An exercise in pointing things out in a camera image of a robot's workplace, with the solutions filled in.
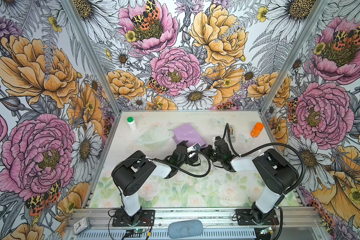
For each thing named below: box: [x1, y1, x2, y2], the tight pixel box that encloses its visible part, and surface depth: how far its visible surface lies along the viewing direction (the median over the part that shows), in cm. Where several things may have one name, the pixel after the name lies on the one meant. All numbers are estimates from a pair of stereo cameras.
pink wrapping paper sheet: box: [172, 123, 207, 148], surface depth 100 cm
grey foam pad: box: [168, 219, 203, 239], surface depth 70 cm
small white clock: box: [72, 216, 90, 235], surface depth 72 cm
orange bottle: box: [250, 122, 264, 138], surface depth 103 cm
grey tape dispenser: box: [228, 125, 236, 143], surface depth 107 cm
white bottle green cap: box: [126, 116, 138, 131], surface depth 107 cm
